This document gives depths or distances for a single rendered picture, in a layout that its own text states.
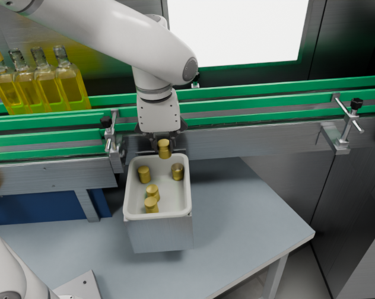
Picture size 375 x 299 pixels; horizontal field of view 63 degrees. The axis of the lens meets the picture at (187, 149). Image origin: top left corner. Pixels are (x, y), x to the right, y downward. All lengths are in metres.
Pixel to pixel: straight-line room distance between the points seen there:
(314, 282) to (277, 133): 1.07
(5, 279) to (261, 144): 0.76
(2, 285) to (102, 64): 0.69
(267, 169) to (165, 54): 0.97
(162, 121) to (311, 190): 1.03
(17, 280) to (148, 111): 0.41
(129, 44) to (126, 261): 0.69
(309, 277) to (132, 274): 1.13
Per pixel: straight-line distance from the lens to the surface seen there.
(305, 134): 1.02
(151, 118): 0.72
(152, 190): 0.85
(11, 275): 0.58
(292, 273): 1.86
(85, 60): 1.03
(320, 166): 1.48
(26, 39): 1.06
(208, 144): 0.96
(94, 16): 0.52
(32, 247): 1.16
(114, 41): 0.53
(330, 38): 1.13
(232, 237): 1.03
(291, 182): 1.51
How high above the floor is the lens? 1.62
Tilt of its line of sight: 42 degrees down
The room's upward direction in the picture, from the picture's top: 4 degrees counter-clockwise
